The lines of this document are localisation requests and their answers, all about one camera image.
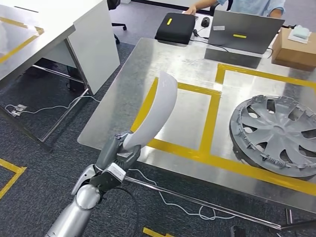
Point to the person's right hand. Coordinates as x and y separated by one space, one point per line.
191 9

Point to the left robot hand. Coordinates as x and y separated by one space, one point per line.
109 150

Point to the white curved plastic part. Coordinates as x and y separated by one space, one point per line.
158 111

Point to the person's right forearm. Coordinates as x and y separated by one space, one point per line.
206 4

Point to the person's left forearm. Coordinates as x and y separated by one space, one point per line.
276 13

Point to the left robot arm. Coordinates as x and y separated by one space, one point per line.
74 216

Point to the steel workbench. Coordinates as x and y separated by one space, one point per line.
187 121

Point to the black computer mouse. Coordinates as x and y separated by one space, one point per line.
205 22

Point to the black zip case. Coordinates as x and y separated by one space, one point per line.
177 31

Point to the person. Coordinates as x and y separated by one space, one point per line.
246 6

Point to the grey laptop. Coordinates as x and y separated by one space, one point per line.
246 26

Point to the yellow floor tape strip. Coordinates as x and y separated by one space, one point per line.
153 233

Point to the white table with steel legs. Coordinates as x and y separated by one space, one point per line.
93 49

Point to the black office chair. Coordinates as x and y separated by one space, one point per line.
113 3

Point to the white power strip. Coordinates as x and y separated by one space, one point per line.
17 109

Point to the yellow floor tape square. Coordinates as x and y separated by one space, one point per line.
12 166

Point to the white paper sheet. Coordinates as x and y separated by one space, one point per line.
292 37

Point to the brown cardboard box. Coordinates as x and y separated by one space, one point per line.
291 54

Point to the pale green packet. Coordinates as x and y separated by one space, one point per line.
301 32

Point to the yellow table tape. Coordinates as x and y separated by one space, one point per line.
19 48

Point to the grey plastic wheel cover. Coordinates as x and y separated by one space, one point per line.
279 130

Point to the robot black right leg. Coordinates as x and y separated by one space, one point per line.
237 231

